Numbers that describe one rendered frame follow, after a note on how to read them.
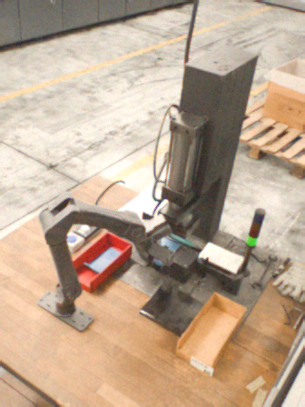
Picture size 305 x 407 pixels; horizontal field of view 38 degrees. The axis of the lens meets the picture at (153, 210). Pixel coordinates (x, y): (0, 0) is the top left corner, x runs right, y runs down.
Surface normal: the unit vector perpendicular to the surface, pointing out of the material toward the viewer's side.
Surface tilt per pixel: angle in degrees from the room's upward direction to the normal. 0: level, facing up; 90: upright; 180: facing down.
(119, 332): 0
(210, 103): 90
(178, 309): 0
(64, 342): 0
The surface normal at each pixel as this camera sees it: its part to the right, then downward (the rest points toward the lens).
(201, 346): 0.09, -0.80
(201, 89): -0.54, 0.47
